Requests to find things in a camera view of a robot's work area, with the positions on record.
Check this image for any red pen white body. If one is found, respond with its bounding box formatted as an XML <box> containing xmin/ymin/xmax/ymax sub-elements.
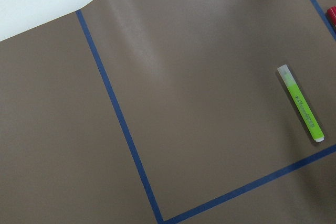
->
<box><xmin>326</xmin><ymin>6</ymin><xmax>336</xmax><ymax>28</ymax></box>

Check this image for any green pen white cap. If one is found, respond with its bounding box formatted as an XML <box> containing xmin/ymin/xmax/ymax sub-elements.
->
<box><xmin>277</xmin><ymin>65</ymin><xmax>325</xmax><ymax>143</ymax></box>

